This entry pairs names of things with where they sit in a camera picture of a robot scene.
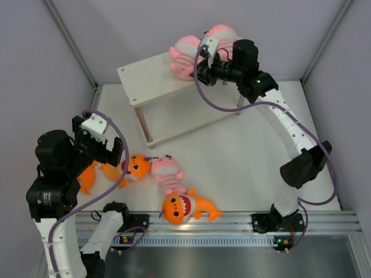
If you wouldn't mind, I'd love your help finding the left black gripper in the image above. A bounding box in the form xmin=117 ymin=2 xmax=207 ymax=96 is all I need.
xmin=64 ymin=116 xmax=125 ymax=177

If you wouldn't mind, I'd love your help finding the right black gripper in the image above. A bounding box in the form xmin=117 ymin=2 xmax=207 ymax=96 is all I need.
xmin=190 ymin=52 xmax=242 ymax=87

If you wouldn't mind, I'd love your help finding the pink plush toy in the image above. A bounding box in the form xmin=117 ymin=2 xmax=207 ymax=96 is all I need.
xmin=169 ymin=35 xmax=201 ymax=81
xmin=151 ymin=155 xmax=187 ymax=195
xmin=204 ymin=24 xmax=242 ymax=61

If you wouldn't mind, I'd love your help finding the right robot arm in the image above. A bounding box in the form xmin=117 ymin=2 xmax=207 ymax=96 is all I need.
xmin=190 ymin=36 xmax=332 ymax=233

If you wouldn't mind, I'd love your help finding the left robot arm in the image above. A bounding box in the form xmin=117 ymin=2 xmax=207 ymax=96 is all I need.
xmin=26 ymin=109 xmax=131 ymax=277

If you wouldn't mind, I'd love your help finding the white two-tier shelf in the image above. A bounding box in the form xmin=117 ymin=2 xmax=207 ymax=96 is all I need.
xmin=117 ymin=51 xmax=228 ymax=148

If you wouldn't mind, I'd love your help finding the orange shark plush far left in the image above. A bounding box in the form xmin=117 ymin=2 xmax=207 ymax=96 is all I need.
xmin=77 ymin=161 xmax=99 ymax=195

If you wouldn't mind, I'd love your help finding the orange shark plush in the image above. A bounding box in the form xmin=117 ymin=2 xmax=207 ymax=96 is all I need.
xmin=99 ymin=153 xmax=152 ymax=188
xmin=77 ymin=161 xmax=99 ymax=195
xmin=160 ymin=188 xmax=224 ymax=225

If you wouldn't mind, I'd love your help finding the orange shark plush middle left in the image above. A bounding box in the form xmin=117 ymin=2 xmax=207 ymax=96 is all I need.
xmin=99 ymin=153 xmax=152 ymax=188

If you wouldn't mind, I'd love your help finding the orange shark plush front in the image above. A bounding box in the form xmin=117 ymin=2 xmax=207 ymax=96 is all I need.
xmin=160 ymin=188 xmax=224 ymax=225

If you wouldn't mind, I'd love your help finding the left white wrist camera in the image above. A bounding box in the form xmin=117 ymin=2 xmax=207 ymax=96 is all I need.
xmin=81 ymin=113 xmax=110 ymax=144

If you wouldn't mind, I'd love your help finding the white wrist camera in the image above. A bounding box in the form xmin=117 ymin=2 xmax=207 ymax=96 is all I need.
xmin=81 ymin=113 xmax=110 ymax=144
xmin=198 ymin=35 xmax=219 ymax=68

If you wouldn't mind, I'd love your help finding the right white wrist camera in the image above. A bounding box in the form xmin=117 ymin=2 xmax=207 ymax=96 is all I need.
xmin=198 ymin=35 xmax=219 ymax=68

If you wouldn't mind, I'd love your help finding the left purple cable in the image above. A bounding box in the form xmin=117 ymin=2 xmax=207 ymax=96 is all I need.
xmin=48 ymin=109 xmax=147 ymax=278

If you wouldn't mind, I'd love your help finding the purple cable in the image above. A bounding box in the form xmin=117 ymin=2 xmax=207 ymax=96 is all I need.
xmin=48 ymin=109 xmax=147 ymax=278
xmin=193 ymin=43 xmax=340 ymax=253

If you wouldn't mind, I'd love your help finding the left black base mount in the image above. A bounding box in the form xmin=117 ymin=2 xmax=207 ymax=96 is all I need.
xmin=118 ymin=214 xmax=150 ymax=232

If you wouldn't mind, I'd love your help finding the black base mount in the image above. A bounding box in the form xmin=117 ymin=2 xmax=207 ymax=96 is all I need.
xmin=118 ymin=214 xmax=150 ymax=232
xmin=252 ymin=212 xmax=305 ymax=234

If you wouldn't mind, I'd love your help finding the grey slotted cable duct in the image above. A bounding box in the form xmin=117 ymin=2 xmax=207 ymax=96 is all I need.
xmin=78 ymin=234 xmax=276 ymax=247

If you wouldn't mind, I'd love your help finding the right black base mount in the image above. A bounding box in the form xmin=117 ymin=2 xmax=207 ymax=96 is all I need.
xmin=252 ymin=212 xmax=305 ymax=234

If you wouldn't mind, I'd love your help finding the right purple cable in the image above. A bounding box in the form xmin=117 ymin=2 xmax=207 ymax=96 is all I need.
xmin=193 ymin=43 xmax=340 ymax=253

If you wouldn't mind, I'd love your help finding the aluminium front rail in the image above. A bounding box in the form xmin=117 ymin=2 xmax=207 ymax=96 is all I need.
xmin=72 ymin=210 xmax=362 ymax=233

